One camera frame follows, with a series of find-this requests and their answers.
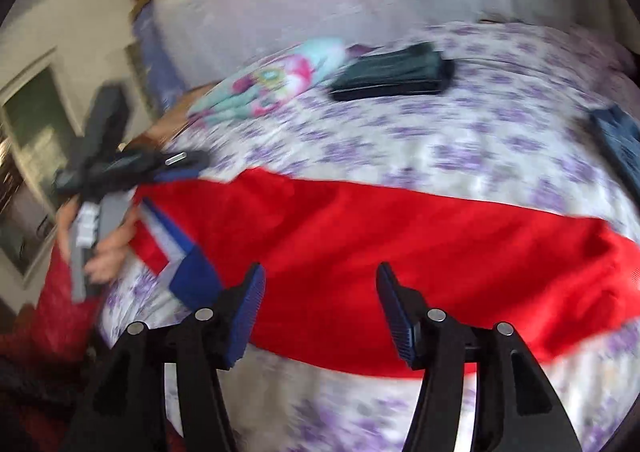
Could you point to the folded dark green pants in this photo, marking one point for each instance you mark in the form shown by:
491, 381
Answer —
418, 69

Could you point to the person red sleeve forearm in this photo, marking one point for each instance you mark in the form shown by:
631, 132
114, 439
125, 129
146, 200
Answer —
55, 331

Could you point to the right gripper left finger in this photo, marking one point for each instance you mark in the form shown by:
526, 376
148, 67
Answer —
125, 408

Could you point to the folded floral quilt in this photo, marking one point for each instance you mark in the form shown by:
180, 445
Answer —
271, 83

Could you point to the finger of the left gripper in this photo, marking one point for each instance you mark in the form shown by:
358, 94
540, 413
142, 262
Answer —
181, 161
166, 175

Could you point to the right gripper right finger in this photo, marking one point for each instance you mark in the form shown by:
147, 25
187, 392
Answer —
516, 407

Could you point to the brown pillow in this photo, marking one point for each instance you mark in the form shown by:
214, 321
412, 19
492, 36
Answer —
170, 124

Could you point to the purple floral bedspread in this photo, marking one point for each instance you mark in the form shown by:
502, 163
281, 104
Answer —
513, 128

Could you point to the person left hand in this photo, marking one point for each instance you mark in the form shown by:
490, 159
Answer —
110, 253

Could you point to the blue denim jeans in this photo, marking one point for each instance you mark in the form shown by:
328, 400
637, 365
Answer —
617, 136

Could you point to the red striped track pants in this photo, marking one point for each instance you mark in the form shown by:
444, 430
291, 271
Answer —
557, 279

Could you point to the blue patterned curtain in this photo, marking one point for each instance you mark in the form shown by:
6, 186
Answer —
161, 79

